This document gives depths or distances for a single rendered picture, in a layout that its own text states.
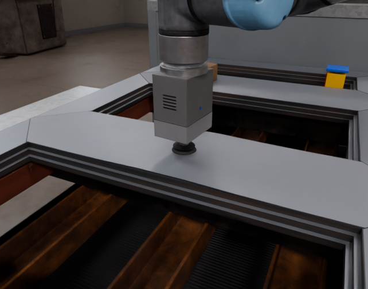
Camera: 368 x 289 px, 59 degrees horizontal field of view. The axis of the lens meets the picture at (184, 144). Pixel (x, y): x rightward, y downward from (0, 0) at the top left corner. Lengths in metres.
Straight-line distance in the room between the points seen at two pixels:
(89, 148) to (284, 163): 0.34
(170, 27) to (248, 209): 0.27
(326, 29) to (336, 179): 0.81
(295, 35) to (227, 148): 0.78
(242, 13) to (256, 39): 0.92
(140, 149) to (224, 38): 0.86
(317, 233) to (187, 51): 0.30
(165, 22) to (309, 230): 0.34
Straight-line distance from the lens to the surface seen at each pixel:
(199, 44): 0.48
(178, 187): 0.49
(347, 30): 1.28
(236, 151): 0.57
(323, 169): 0.56
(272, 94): 0.90
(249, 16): 0.39
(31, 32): 6.48
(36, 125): 0.74
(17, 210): 2.03
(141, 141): 0.61
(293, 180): 0.51
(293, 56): 1.30
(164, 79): 0.49
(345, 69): 1.07
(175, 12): 0.47
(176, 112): 0.50
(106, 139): 0.63
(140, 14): 9.92
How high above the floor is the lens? 1.11
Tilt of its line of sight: 26 degrees down
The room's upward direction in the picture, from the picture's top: straight up
